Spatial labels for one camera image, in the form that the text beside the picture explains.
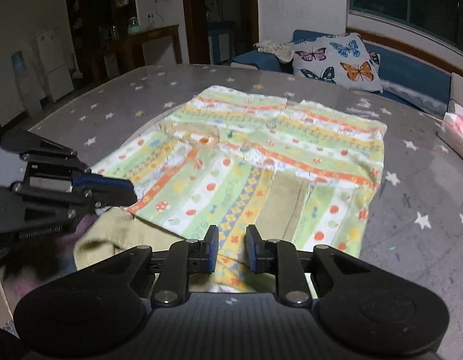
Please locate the beige crumpled cloth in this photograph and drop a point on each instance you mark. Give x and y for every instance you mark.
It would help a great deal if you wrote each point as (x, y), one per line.
(282, 52)

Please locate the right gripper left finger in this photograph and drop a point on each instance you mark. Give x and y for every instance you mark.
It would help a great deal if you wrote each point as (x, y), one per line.
(175, 266)

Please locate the wooden side table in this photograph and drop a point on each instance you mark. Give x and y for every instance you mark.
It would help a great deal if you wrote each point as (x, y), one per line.
(132, 48)

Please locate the dark wooden door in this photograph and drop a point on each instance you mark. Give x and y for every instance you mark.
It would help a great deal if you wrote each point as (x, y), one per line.
(219, 30)

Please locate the colourful patterned child garment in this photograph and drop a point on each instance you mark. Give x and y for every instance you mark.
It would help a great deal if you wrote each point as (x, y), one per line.
(303, 173)

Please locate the grey star tablecloth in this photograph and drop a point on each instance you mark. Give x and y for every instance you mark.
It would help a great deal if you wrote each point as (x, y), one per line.
(400, 298)

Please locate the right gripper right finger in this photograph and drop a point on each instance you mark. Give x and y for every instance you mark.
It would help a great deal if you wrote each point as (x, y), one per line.
(282, 260)

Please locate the white refrigerator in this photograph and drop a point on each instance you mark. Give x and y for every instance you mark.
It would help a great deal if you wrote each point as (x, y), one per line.
(58, 82)

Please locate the butterfly print pillow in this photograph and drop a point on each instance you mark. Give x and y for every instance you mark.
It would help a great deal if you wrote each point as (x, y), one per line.
(338, 59)

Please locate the grey cushion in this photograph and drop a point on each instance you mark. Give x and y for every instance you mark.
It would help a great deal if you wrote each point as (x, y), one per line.
(456, 89)

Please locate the dark shelving cabinet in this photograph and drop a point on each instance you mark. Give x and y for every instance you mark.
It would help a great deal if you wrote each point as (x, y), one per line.
(93, 24)

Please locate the pink tissue pack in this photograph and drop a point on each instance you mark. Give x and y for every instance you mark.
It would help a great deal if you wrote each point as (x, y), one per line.
(451, 129)

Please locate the blue sofa bench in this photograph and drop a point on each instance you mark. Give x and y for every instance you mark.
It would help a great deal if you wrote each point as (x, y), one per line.
(405, 79)

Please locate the water dispenser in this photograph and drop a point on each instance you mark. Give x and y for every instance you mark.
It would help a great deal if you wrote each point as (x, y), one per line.
(27, 85)

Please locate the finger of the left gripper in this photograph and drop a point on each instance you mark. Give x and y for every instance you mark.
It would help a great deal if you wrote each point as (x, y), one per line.
(105, 191)

